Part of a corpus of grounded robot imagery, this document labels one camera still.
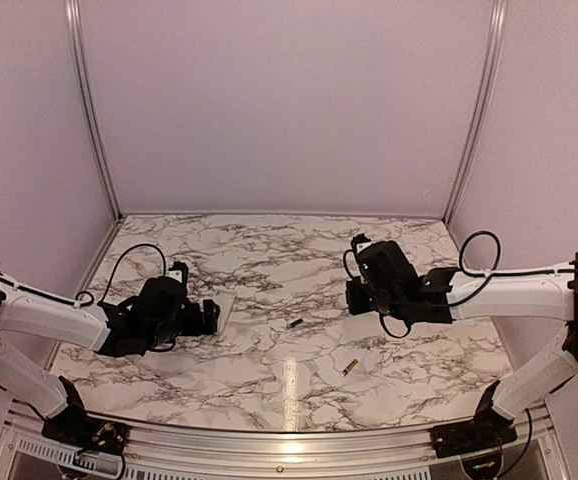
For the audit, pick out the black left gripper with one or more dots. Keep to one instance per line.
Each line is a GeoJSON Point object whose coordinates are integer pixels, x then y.
{"type": "Point", "coordinates": [210, 318]}

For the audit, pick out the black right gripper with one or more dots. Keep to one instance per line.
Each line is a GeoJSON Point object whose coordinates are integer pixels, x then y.
{"type": "Point", "coordinates": [357, 304]}

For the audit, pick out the white remote control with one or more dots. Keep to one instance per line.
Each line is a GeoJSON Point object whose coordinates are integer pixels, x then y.
{"type": "Point", "coordinates": [225, 300]}

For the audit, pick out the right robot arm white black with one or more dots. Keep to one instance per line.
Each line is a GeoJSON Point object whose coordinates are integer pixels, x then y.
{"type": "Point", "coordinates": [450, 294]}

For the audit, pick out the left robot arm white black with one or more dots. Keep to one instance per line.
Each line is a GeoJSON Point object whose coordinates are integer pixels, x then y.
{"type": "Point", "coordinates": [24, 309]}

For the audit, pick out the gold green AAA battery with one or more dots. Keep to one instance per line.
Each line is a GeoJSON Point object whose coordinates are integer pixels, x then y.
{"type": "Point", "coordinates": [349, 367]}

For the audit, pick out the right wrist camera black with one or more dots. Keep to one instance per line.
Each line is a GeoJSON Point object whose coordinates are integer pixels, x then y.
{"type": "Point", "coordinates": [359, 242]}

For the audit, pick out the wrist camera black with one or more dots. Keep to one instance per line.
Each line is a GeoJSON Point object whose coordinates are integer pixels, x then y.
{"type": "Point", "coordinates": [359, 242]}
{"type": "Point", "coordinates": [179, 271]}

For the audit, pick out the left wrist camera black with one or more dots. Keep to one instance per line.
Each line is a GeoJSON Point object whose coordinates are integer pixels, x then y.
{"type": "Point", "coordinates": [179, 271]}

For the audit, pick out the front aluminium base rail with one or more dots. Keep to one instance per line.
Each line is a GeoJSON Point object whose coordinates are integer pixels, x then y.
{"type": "Point", "coordinates": [159, 451]}

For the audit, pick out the right aluminium frame post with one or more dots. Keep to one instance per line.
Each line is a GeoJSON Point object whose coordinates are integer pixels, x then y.
{"type": "Point", "coordinates": [484, 95]}

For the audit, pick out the aluminium frame post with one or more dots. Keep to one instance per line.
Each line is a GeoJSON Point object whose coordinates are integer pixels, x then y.
{"type": "Point", "coordinates": [484, 95]}
{"type": "Point", "coordinates": [78, 49]}

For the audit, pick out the left aluminium frame post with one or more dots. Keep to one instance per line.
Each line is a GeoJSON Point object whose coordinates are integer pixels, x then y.
{"type": "Point", "coordinates": [78, 49]}

